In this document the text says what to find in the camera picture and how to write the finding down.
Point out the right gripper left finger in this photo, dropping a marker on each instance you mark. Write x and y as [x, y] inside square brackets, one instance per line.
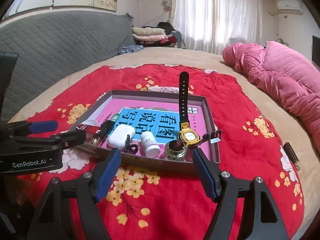
[53, 217]

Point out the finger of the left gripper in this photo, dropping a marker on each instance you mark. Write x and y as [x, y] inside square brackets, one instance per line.
[25, 128]
[63, 141]

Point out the red black fashion tube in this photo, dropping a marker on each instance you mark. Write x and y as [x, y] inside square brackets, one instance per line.
[95, 130]

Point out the white medicine bottle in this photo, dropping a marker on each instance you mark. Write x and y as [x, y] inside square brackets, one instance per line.
[150, 145]

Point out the white plastic bottle cap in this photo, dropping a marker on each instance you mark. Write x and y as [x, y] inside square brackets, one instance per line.
[90, 122]

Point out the white earbuds case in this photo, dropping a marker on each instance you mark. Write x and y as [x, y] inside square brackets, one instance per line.
[118, 138]

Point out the grey quilted headboard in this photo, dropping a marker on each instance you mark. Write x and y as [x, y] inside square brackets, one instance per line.
[54, 45]

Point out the grey cardboard box tray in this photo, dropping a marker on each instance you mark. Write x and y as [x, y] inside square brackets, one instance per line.
[210, 150]

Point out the pink blue children's book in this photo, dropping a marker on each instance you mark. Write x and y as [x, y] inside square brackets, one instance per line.
[160, 118]

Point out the glass jar gold rim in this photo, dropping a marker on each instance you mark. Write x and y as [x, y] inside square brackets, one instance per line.
[175, 150]

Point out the yellow black wrist watch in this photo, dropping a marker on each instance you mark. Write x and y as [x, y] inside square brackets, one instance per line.
[187, 135]

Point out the stack of folded clothes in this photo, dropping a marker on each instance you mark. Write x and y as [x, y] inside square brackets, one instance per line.
[163, 35]

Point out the pink quilted comforter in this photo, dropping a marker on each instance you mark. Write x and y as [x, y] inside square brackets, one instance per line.
[285, 75]

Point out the white sheer curtain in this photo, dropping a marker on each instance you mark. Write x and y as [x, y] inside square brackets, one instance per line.
[212, 25]

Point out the white air conditioner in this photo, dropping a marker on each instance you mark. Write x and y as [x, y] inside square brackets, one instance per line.
[287, 6]

